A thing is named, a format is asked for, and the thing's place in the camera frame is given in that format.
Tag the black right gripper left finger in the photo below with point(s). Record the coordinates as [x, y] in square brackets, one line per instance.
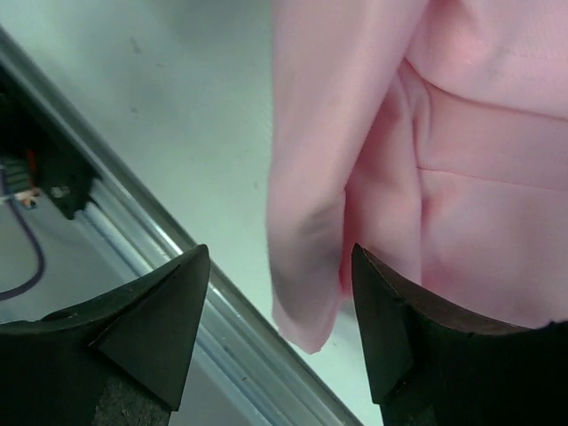
[121, 358]

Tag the aluminium frame rails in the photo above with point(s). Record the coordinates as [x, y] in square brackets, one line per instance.
[75, 224]

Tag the light pink t-shirt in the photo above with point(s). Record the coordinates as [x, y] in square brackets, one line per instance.
[432, 133]

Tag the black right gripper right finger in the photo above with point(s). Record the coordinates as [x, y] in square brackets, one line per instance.
[431, 362]

